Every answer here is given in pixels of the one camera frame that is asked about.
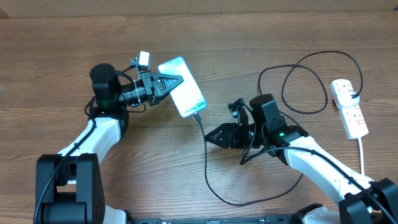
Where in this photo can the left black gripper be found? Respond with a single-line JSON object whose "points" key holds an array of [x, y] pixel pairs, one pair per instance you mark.
{"points": [[151, 78]]}

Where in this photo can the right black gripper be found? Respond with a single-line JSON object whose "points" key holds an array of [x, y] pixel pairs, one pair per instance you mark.
{"points": [[227, 129]]}

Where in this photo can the blue Samsung smartphone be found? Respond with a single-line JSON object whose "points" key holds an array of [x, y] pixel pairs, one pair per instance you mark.
{"points": [[187, 96]]}

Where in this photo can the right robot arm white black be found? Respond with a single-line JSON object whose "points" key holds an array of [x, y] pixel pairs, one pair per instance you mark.
{"points": [[261, 129]]}

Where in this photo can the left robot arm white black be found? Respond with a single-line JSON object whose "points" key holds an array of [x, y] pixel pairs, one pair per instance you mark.
{"points": [[68, 185]]}

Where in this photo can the white charger adapter plug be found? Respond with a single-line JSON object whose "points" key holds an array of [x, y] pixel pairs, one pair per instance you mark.
{"points": [[345, 99]]}

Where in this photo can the white power strip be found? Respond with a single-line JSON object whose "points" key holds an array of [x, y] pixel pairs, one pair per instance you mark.
{"points": [[352, 118]]}

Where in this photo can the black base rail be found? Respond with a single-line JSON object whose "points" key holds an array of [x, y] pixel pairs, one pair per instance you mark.
{"points": [[267, 219]]}

